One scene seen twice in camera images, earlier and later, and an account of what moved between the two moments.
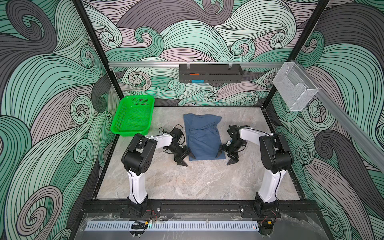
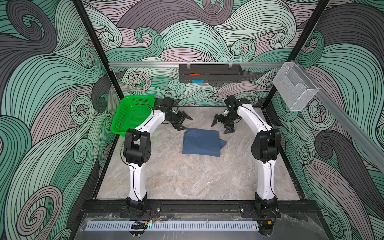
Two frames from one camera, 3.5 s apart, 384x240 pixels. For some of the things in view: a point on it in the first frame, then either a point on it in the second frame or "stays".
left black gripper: [185, 153] → [183, 116]
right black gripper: [225, 148] → [229, 127]
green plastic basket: [133, 115] stays
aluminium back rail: [236, 65] stays
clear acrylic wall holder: [295, 88] stays
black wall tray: [210, 73] stays
